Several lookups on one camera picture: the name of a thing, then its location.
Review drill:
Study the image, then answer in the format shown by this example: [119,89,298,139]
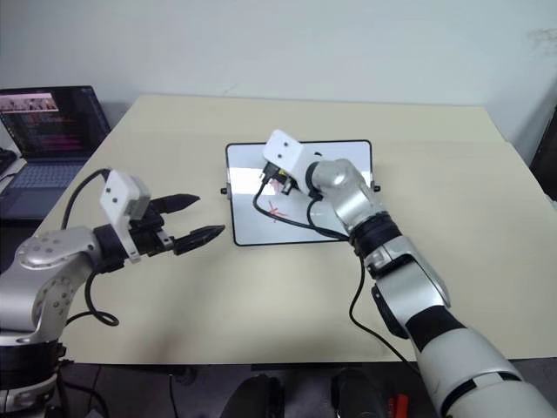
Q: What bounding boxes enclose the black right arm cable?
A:
[252,179,421,371]

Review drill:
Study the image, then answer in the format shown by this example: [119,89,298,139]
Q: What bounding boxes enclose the black framed whiteboard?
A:
[219,138,382,248]

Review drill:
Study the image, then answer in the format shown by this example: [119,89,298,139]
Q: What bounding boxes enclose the black furniture piece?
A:
[527,101,557,202]

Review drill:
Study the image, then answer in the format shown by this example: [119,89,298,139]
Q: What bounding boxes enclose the open laptop computer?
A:
[0,85,112,221]

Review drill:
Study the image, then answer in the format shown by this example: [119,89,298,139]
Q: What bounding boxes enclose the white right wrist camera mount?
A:
[262,128,322,189]

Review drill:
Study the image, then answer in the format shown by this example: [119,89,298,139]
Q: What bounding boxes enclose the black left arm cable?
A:
[60,168,121,327]

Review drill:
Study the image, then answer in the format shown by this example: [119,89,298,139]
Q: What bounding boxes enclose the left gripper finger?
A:
[172,224,226,256]
[151,193,202,215]

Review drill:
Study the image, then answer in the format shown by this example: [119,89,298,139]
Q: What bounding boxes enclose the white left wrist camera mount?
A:
[99,169,152,263]

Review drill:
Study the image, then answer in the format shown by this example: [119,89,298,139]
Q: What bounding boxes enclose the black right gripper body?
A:
[259,160,283,185]

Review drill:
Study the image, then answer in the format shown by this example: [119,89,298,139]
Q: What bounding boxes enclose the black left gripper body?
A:
[127,203,178,259]

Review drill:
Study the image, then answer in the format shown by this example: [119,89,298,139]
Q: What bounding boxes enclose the dark rounded shape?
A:
[329,367,389,418]

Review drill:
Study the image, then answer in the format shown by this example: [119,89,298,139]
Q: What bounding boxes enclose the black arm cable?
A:
[60,168,121,327]
[252,179,421,371]

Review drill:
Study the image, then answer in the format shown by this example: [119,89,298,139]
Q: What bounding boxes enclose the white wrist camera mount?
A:
[262,128,322,189]
[99,169,152,263]

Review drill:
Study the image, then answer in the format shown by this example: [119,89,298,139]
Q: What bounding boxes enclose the small red object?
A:
[388,393,411,414]

